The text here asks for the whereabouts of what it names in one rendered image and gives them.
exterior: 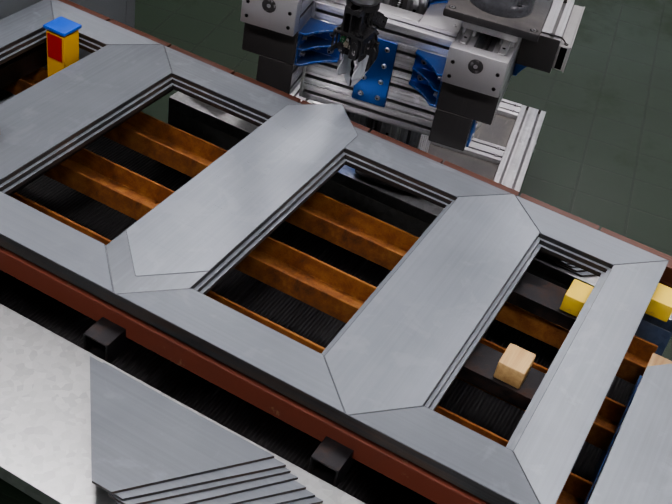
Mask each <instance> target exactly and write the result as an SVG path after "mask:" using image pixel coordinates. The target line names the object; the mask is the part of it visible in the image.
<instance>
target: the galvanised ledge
mask: <svg viewBox="0 0 672 504"><path fill-rule="evenodd" d="M168 108H170V109H173V110H175V111H177V112H179V113H182V114H184V115H186V116H188V117H191V118H193V119H195V120H197V121H199V122H202V123H204V124H206V125H208V126H211V127H213V128H215V129H217V130H220V131H222V132H224V133H226V134H229V135H231V136H233V137H235V138H237V139H240V140H242V139H244V138H245V137H246V136H248V135H249V134H250V133H251V132H253V131H254V130H255V129H257V128H258V126H256V125H254V124H251V123H249V122H247V121H245V120H242V119H240V118H238V117H235V116H233V115H231V114H229V113H226V112H224V111H222V110H220V109H217V108H215V107H213V106H210V105H208V104H206V103H204V102H201V101H199V100H197V99H195V98H192V97H190V96H188V95H186V94H183V93H181V92H179V91H178V92H176V93H175V94H173V95H172V96H170V97H169V107H168ZM329 180H331V181H334V182H336V183H338V184H340V185H343V186H345V187H347V188H349V189H351V190H354V191H356V192H358V193H360V194H363V195H365V196H367V197H369V198H372V199H374V200H376V201H378V202H381V203H383V204H385V205H387V206H389V207H392V208H394V209H396V210H398V211H401V212H403V213H405V214H407V215H410V216H412V217H414V218H416V219H419V220H421V221H423V222H425V223H427V224H430V225H431V223H432V222H433V221H434V220H435V219H436V217H437V216H438V215H439V214H440V213H441V212H442V210H443V209H444V208H442V207H440V206H438V205H435V204H433V203H431V202H429V201H426V200H424V199H422V198H420V197H417V196H415V195H413V194H410V193H408V192H406V191H403V190H400V189H396V188H393V187H390V186H386V185H383V184H380V183H377V182H374V181H371V180H368V179H366V178H363V177H361V176H359V175H358V174H356V173H355V169H354V168H351V167H349V166H347V165H344V166H343V167H342V168H341V169H340V170H339V171H338V172H337V173H336V174H335V175H333V176H332V177H331V178H330V179H329ZM528 269H530V270H533V271H535V272H537V273H539V274H541V275H544V276H546V277H548V278H550V279H553V280H555V281H557V282H559V283H562V284H564V285H566V286H568V287H570V285H571V284H572V282H573V280H574V279H577V280H579V281H581V282H583V283H586V284H588V285H590V286H592V287H594V286H595V284H596V282H597V281H598V279H599V276H587V277H580V276H578V275H576V274H574V273H571V272H569V271H567V270H565V269H562V268H560V267H558V266H556V264H555V263H554V262H552V261H551V260H550V259H549V258H547V257H546V256H544V255H542V254H540V252H538V254H537V255H536V257H535V258H534V260H533V261H532V263H531V264H530V266H529V267H528ZM642 320H644V321H647V322H649V323H651V324H653V325H655V326H658V327H660V328H662V329H664V330H667V331H669V332H671V333H672V313H671V315H670V317H669V319H668V321H667V322H664V321H662V320H659V319H657V318H655V317H653V316H650V315H648V314H646V313H644V316H643V318H642Z"/></svg>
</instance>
